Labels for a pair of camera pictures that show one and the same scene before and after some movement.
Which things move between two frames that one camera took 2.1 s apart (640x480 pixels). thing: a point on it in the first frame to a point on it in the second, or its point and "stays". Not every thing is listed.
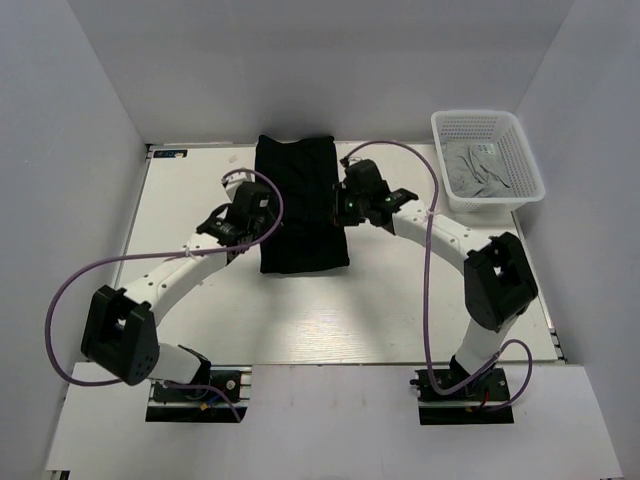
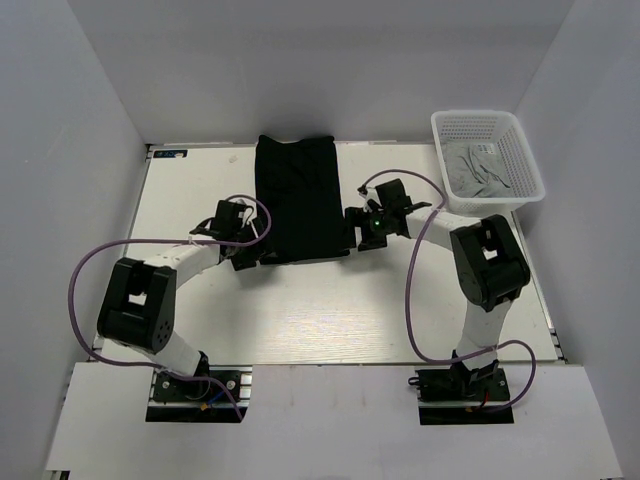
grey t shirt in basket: (474, 170) stays
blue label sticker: (170, 153) stays
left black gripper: (267, 215) to (248, 250)
